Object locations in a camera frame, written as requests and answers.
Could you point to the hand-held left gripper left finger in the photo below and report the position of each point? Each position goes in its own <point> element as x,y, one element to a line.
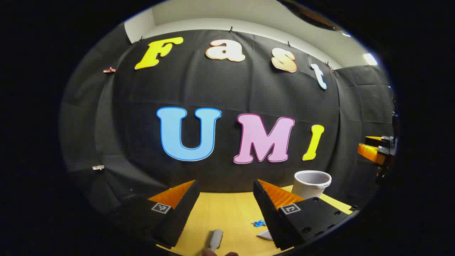
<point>185,209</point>

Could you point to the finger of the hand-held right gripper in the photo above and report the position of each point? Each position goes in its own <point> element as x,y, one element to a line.
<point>375,139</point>
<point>371,153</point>

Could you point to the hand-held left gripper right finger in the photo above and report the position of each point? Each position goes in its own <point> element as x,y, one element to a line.
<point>265,213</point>

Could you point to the blue paper trash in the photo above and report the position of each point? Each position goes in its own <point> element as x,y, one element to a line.
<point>259,223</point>

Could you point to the grey dustpan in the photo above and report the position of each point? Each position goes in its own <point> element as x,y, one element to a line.
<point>266,235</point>

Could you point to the small grey broom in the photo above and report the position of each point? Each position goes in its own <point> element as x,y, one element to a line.
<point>215,239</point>

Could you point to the white ribbed garbage bin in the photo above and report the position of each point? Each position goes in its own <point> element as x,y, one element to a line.
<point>309,185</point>

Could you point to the wooden desktop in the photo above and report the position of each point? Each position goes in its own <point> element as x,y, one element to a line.
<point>227,213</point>

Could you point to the ceiling light panel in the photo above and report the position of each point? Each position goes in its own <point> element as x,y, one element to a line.
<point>370,59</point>

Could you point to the white cloth clip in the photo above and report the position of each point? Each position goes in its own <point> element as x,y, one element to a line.
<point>98,167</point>

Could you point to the pink cloth clip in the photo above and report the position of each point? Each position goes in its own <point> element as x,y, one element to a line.
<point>109,70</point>

